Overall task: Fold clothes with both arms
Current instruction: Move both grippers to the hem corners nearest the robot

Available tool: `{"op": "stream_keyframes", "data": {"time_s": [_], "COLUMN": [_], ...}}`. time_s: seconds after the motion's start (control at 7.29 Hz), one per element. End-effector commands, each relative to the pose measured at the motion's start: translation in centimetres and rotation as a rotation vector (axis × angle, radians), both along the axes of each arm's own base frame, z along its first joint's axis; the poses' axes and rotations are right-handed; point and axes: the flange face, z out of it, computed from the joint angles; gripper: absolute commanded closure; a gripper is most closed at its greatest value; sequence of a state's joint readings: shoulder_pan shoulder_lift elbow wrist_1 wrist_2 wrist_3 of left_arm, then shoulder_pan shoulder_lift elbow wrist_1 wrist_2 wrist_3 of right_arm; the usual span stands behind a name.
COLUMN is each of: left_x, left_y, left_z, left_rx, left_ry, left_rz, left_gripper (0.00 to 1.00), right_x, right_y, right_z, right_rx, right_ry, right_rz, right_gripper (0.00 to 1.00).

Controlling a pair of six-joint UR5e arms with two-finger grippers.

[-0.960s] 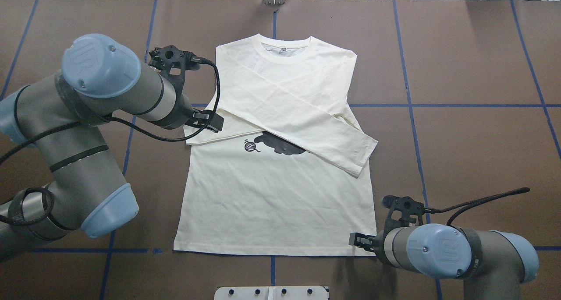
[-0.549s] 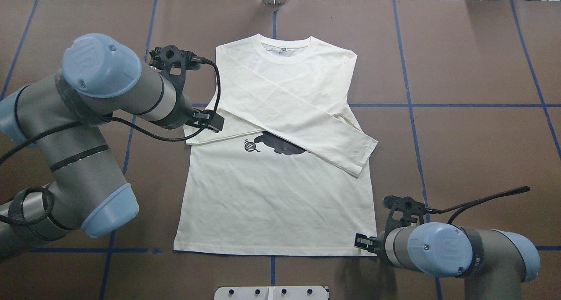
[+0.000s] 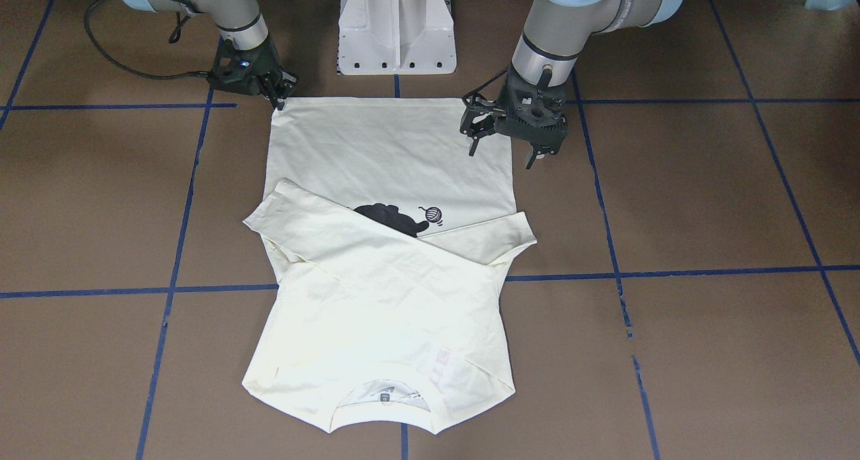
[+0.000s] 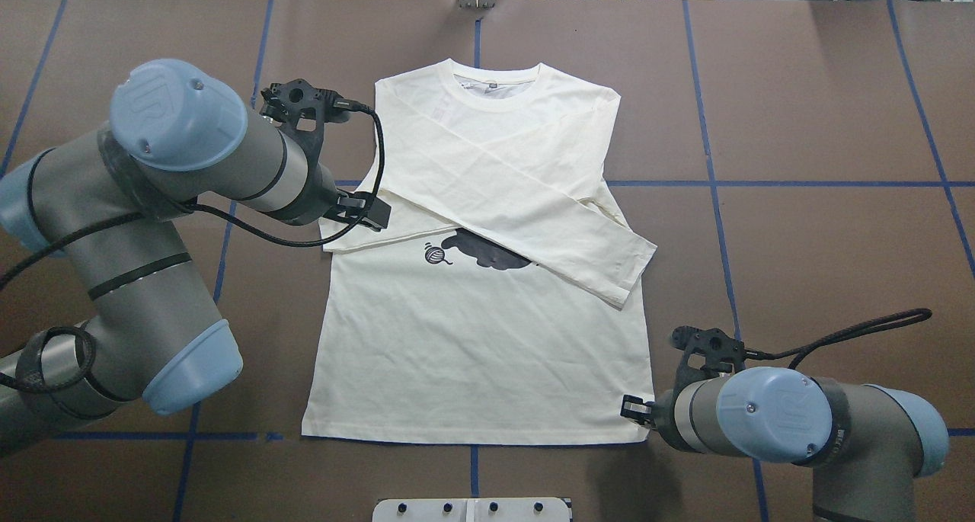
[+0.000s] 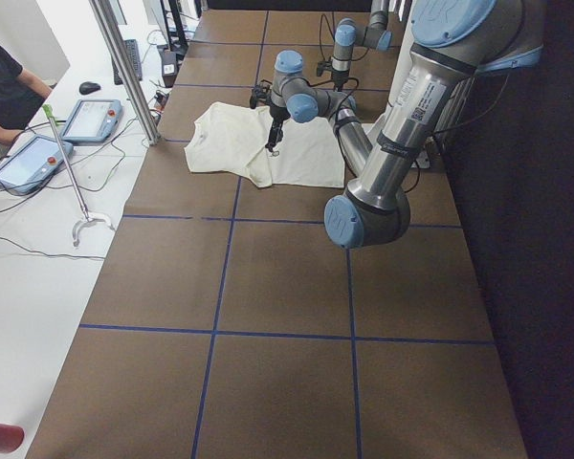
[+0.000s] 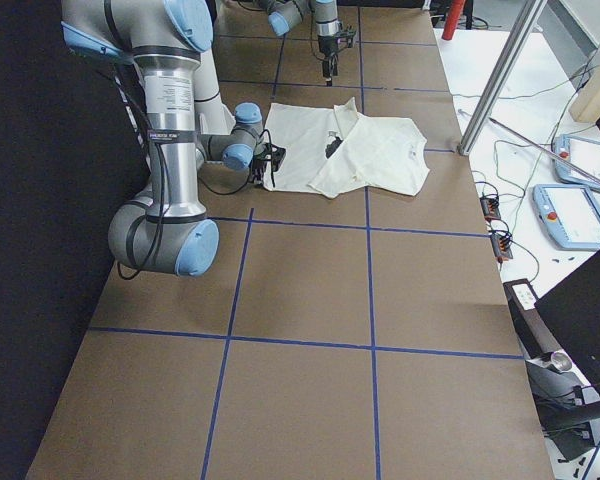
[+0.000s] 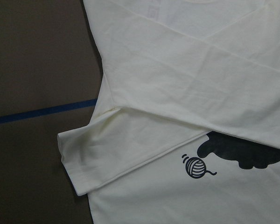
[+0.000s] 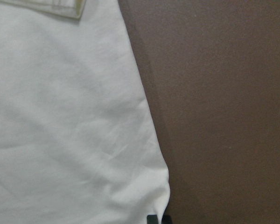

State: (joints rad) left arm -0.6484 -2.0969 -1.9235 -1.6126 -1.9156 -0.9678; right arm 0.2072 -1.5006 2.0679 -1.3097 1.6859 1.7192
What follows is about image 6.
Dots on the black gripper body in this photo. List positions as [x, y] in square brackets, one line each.
[325, 46]
[260, 172]

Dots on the far blue teach pendant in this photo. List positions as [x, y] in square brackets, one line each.
[584, 153]

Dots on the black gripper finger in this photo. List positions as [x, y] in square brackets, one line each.
[329, 69]

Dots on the near blue teach pendant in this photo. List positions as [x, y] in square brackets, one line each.
[569, 214]

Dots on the cream long-sleeve printed shirt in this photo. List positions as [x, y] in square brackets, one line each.
[332, 151]

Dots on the metal reacher grabber stick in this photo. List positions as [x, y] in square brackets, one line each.
[560, 158]

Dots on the blue teach pendant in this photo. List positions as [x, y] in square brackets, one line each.
[569, 214]
[584, 153]

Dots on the black box with label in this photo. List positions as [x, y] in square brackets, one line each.
[534, 335]

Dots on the aluminium frame post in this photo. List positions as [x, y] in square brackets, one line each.
[513, 46]

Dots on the red cylinder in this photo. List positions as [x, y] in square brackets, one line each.
[455, 11]

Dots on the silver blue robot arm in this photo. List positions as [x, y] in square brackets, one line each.
[164, 228]
[283, 16]

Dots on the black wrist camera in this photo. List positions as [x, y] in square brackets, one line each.
[274, 158]
[345, 38]

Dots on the white post with base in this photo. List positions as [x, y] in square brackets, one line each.
[212, 116]

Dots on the black monitor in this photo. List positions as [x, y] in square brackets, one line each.
[571, 311]

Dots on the orange black connector block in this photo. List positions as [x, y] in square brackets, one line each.
[490, 207]

